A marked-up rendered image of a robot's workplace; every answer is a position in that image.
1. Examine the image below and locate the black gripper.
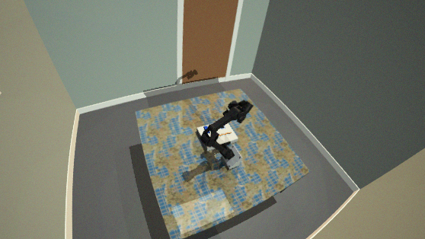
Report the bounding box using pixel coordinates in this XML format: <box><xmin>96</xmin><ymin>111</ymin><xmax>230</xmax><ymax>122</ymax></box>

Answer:
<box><xmin>223</xmin><ymin>100</ymin><xmax>245</xmax><ymax>116</ymax></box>

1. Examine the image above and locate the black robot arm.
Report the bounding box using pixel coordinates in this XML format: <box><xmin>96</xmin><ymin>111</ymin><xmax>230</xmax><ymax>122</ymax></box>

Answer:
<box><xmin>200</xmin><ymin>100</ymin><xmax>253</xmax><ymax>160</ymax></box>

